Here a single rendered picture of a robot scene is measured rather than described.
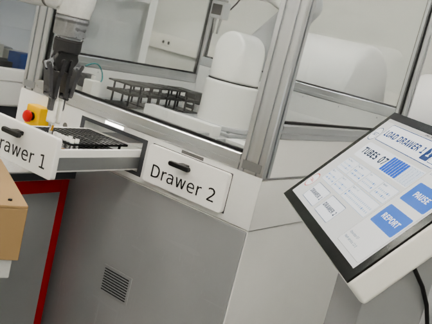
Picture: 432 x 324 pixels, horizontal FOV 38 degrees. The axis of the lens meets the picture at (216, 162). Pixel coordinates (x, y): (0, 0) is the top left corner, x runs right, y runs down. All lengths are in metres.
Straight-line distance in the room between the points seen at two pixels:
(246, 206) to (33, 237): 0.73
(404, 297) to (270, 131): 0.61
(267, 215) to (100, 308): 0.65
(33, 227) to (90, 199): 0.19
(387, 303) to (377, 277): 0.24
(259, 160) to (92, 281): 0.73
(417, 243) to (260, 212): 0.77
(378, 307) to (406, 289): 0.06
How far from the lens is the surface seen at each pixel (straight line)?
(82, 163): 1.73
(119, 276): 1.98
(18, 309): 2.15
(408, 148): 1.25
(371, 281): 0.98
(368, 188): 1.20
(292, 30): 1.62
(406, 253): 0.98
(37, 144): 1.69
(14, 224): 1.26
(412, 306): 1.23
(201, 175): 1.72
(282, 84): 1.61
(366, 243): 1.03
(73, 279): 2.14
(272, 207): 1.73
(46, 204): 2.04
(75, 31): 1.75
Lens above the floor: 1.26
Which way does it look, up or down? 11 degrees down
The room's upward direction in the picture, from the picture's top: 14 degrees clockwise
